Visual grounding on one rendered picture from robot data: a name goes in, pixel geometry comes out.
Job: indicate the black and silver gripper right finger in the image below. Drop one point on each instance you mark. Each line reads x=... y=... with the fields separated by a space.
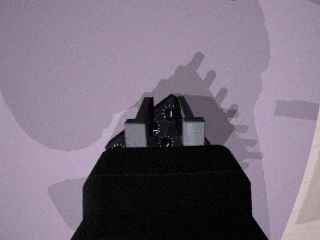
x=190 y=128

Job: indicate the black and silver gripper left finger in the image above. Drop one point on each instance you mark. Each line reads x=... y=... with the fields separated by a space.
x=138 y=131

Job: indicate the black knob box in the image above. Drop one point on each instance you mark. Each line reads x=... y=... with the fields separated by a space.
x=164 y=133

